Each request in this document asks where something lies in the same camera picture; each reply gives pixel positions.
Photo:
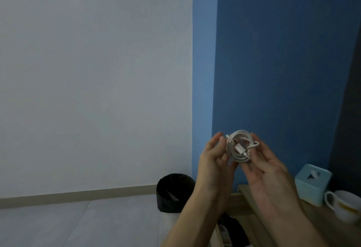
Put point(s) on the person's right hand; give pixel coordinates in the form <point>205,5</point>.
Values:
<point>268,182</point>

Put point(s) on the person's left hand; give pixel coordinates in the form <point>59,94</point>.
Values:
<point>215,170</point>

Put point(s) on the wooden drawer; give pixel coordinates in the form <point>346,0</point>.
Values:
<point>237,207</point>

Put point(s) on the teal tissue box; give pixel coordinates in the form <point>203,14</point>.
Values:
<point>311,184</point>

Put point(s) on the black phone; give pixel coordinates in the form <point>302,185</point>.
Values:
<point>235,231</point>

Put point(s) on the white mug yellow label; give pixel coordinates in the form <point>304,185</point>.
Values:
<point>345,207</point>

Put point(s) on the person's left forearm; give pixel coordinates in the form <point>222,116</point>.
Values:
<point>191,221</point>

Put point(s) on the black trash bin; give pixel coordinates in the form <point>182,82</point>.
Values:
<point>175,193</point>

